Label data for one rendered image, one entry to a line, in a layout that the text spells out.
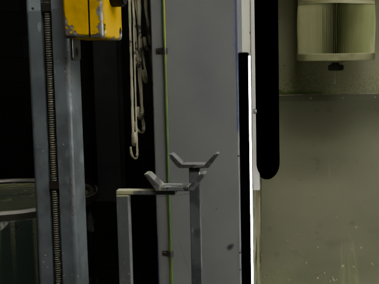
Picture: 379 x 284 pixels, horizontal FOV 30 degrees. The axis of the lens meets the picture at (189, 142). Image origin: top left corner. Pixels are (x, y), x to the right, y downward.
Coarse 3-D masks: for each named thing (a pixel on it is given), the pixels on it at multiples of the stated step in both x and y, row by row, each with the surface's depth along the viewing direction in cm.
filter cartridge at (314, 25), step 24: (312, 0) 292; (336, 0) 287; (360, 0) 288; (312, 24) 293; (336, 24) 288; (360, 24) 290; (312, 48) 295; (336, 48) 290; (360, 48) 291; (336, 72) 306
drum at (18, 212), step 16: (96, 192) 210; (32, 208) 187; (0, 224) 184; (16, 224) 186; (32, 224) 188; (0, 240) 185; (16, 240) 186; (32, 240) 188; (0, 256) 185; (16, 256) 187; (32, 256) 189; (0, 272) 186; (16, 272) 187; (32, 272) 189
